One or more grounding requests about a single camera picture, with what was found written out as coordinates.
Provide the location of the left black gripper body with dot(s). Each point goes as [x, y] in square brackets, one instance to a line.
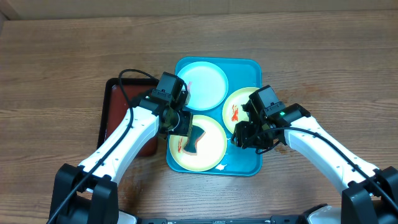
[180, 124]

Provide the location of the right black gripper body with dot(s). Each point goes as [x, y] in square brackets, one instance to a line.
[243, 134]

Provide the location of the dark green scrub sponge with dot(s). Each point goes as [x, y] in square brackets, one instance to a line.
[197, 134]

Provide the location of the green plate with ketchup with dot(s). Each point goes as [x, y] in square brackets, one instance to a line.
[232, 111]

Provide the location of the light blue plate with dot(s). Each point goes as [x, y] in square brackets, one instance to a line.
[207, 85]

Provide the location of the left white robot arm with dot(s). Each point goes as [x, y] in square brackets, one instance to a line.
[88, 193]

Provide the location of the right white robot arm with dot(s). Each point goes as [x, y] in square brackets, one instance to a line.
[368, 193]

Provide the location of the black tray with red water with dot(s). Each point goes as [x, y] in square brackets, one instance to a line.
[114, 103]

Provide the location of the teal plastic serving tray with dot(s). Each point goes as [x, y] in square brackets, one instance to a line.
[241, 73]

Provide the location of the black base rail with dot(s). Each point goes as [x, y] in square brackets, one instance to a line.
[217, 221]

